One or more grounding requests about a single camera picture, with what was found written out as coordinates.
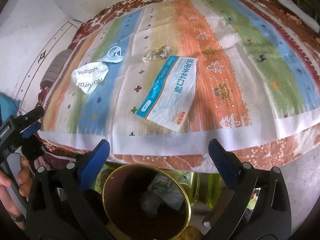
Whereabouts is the white printed paper bag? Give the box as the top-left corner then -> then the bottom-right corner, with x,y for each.
71,62 -> 109,94

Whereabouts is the brown gold-rimmed trash bin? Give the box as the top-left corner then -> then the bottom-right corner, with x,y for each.
103,164 -> 191,239

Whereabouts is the person's left hand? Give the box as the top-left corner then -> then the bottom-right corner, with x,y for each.
1,153 -> 33,229

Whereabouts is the grey striped bolster pillow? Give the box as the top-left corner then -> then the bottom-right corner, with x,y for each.
40,49 -> 72,89

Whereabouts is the wrist watch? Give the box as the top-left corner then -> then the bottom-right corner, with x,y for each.
9,213 -> 25,223

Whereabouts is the blue white mask package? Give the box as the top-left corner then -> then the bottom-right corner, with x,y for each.
136,56 -> 198,132

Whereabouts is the blue surgical face mask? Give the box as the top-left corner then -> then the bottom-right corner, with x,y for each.
97,46 -> 124,63

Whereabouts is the colourful striped bed cover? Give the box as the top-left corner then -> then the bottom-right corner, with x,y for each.
39,0 -> 319,157

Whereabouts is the red floral blanket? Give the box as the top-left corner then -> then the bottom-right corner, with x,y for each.
39,0 -> 319,173

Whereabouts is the small crumpled clear wrapper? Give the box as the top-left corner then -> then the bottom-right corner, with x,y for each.
142,46 -> 170,62

